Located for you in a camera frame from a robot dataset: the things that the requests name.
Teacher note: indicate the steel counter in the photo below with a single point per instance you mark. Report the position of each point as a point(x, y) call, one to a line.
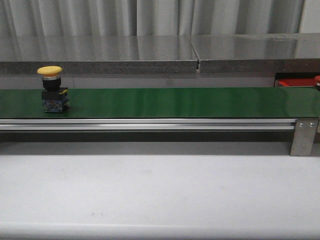
point(98, 55)
point(258, 53)

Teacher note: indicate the aluminium conveyor side rail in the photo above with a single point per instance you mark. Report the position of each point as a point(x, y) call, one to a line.
point(146, 124)

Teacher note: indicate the red plastic bin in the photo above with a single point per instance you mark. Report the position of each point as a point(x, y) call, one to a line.
point(295, 82)

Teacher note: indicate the left steel counter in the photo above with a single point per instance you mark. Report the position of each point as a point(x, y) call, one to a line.
point(98, 55)

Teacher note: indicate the right steel counter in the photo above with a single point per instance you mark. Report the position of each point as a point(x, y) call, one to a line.
point(258, 53)

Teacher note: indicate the yellow mushroom push button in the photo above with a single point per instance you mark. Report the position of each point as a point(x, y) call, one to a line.
point(54, 97)

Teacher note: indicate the red mushroom push button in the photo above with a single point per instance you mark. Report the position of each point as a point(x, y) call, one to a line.
point(317, 82)

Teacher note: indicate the steel conveyor support bracket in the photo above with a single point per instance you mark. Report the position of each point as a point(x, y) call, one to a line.
point(303, 138)

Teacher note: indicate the grey pleated curtain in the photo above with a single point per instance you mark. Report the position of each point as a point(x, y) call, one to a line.
point(148, 17)

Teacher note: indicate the green conveyor belt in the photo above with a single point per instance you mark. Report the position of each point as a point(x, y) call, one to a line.
point(220, 102)

